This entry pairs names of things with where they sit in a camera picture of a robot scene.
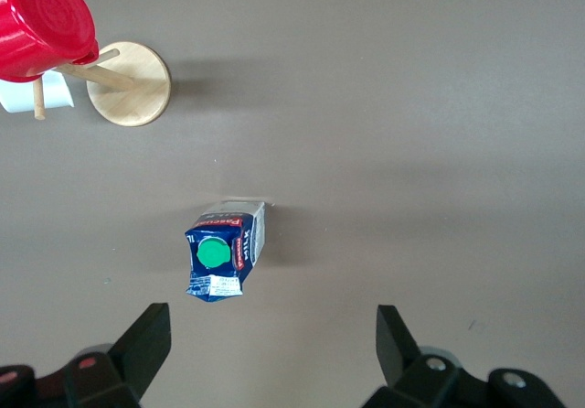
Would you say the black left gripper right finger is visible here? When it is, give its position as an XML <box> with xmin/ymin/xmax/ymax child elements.
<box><xmin>376</xmin><ymin>305</ymin><xmax>421</xmax><ymax>390</ymax></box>

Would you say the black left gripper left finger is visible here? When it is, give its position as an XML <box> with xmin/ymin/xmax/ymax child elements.
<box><xmin>112</xmin><ymin>302</ymin><xmax>173</xmax><ymax>403</ymax></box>

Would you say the blue milk carton green cap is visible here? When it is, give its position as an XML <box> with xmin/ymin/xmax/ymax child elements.
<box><xmin>184</xmin><ymin>199</ymin><xmax>267</xmax><ymax>303</ymax></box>

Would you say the small white cup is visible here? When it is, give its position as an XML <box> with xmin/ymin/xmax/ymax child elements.
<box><xmin>0</xmin><ymin>70</ymin><xmax>76</xmax><ymax>114</ymax></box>

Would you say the red plastic cup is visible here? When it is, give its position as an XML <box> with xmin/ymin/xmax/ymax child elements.
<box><xmin>0</xmin><ymin>0</ymin><xmax>100</xmax><ymax>84</ymax></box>

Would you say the brown table cover sheet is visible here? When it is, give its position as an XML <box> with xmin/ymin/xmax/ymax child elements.
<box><xmin>0</xmin><ymin>0</ymin><xmax>585</xmax><ymax>408</ymax></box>

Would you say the wooden mug tree stand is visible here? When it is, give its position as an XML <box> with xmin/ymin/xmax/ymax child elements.
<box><xmin>27</xmin><ymin>40</ymin><xmax>173</xmax><ymax>128</ymax></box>

